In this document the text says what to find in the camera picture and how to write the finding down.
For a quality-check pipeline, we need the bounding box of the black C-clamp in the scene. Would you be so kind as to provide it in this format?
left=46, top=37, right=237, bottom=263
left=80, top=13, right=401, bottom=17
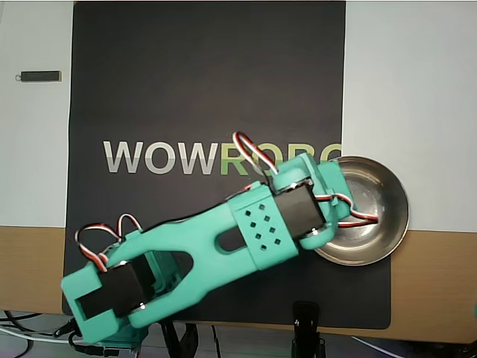
left=53, top=316, right=81, bottom=339
left=158, top=321, right=201, bottom=358

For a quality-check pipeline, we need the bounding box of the metal bowl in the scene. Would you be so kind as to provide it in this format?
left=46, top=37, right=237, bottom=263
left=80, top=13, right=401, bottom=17
left=315, top=155, right=411, bottom=267

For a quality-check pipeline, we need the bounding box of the white cable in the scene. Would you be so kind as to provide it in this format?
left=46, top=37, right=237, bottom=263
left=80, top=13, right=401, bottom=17
left=350, top=335, right=396, bottom=351
left=0, top=324, right=64, bottom=342

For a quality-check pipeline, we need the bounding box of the teal gripper body with servo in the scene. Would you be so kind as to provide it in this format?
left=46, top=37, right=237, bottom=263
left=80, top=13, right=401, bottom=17
left=335, top=173, right=361, bottom=221

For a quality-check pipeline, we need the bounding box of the white paper sheet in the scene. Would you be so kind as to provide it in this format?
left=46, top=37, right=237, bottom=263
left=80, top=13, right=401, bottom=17
left=342, top=0, right=477, bottom=233
left=0, top=0, right=75, bottom=227

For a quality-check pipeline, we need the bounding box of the black mat with WOWROBO print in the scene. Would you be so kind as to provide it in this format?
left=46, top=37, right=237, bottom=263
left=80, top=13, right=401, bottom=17
left=61, top=1, right=392, bottom=331

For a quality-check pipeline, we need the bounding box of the black USB stick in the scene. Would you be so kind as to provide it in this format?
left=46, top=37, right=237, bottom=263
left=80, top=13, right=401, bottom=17
left=14, top=69, right=63, bottom=84

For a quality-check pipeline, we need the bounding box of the thin black cable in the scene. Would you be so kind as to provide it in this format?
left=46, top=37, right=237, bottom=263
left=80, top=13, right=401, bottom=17
left=210, top=324, right=221, bottom=358

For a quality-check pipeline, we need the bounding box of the red white black servo wire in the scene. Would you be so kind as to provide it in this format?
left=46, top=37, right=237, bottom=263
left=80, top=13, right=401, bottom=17
left=312, top=192, right=379, bottom=229

